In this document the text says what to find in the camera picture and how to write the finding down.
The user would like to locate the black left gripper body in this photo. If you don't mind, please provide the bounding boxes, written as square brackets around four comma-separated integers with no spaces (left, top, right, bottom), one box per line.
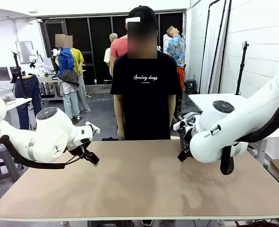
[67,138,93,158]

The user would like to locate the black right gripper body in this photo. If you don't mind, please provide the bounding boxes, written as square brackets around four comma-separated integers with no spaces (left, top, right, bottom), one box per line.
[179,124,194,154]

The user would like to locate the person's right forearm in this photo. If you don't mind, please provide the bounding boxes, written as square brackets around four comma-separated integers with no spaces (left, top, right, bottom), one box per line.
[113,94,126,133]

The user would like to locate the person's left forearm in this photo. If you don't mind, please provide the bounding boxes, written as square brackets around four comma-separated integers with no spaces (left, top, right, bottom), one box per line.
[168,94,177,130]

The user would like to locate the person in black t-shirt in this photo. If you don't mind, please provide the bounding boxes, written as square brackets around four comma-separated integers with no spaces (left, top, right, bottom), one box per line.
[110,51,183,141]

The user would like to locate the small black stool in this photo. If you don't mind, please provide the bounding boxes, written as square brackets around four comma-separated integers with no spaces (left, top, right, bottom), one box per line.
[185,79,197,96]

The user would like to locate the mannequin with blue jeans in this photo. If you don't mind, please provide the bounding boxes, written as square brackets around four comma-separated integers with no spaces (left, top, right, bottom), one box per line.
[14,73,42,131]

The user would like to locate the white side table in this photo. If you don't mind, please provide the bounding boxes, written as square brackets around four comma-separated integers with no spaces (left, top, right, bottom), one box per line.
[5,97,34,112]
[246,125,279,166]

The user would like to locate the grey plastic stool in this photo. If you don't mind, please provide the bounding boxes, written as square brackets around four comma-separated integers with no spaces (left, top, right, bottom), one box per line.
[0,141,21,189]

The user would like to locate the mannequin with blue jacket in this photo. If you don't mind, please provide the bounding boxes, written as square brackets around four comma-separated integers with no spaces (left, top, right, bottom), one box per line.
[55,34,80,119]

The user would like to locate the mannequin with yellow shirt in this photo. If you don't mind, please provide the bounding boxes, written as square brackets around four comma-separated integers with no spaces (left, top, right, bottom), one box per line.
[69,35,92,114]

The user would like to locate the mannequin with floral shirt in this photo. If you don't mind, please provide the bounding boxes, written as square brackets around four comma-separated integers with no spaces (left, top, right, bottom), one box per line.
[166,25,186,92]

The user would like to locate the black backdrop stand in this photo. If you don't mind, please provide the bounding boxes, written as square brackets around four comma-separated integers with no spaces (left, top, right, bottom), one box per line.
[199,0,233,95]

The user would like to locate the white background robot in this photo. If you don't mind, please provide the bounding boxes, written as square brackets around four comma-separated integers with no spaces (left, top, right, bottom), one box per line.
[27,49,46,70]

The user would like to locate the black cap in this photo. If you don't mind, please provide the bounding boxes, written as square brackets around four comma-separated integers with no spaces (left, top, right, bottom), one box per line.
[129,5,158,23]

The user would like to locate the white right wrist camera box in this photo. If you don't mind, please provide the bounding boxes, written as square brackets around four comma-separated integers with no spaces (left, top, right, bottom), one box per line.
[173,119,189,131]

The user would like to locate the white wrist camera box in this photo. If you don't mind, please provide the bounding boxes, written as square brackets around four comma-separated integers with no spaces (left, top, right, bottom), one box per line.
[85,121,101,135]
[173,119,189,131]

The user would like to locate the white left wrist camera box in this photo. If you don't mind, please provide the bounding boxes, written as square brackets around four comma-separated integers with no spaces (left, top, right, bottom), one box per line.
[85,121,101,135]

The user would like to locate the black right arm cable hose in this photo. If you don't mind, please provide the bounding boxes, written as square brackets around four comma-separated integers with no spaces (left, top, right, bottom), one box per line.
[220,92,279,176]

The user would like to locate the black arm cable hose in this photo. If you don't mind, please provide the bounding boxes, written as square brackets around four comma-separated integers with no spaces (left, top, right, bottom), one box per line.
[0,133,85,170]
[220,92,279,176]

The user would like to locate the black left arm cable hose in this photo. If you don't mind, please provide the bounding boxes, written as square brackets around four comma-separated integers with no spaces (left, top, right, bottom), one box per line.
[0,133,85,170]

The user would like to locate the black camera tripod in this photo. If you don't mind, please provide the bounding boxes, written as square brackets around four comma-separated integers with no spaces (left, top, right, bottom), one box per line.
[235,40,250,96]
[11,51,29,99]

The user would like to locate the black floor cables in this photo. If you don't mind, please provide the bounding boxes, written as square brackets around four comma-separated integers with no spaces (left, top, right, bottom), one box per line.
[246,218,279,227]

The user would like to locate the grey wall board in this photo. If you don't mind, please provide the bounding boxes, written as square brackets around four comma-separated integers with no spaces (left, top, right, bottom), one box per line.
[15,40,34,65]

